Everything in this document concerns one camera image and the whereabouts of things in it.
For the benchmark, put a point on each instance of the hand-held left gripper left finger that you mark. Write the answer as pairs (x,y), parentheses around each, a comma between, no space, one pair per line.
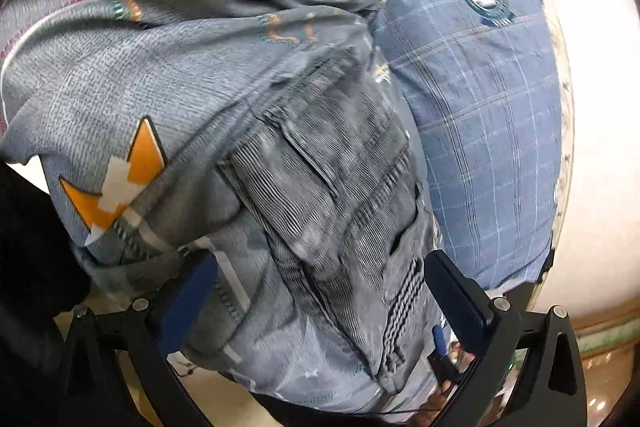
(185,302)

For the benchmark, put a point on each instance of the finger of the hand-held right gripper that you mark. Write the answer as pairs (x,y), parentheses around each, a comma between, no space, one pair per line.
(438,341)

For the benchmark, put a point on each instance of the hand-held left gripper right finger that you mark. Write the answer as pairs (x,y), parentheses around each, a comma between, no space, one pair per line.
(460,302)

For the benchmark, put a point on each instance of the grey denim pants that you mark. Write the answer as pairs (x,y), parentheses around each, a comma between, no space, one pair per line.
(325,207)

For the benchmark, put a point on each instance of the dark cloth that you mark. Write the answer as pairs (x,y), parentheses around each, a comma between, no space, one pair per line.
(30,267)

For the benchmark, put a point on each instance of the blue plaid shirt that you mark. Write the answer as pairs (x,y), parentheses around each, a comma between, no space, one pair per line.
(475,107)

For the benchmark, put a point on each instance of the grey patterned garment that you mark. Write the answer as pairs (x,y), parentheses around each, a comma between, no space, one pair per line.
(150,57)

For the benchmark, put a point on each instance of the green door frame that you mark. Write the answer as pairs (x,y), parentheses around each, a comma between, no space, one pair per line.
(607,334)

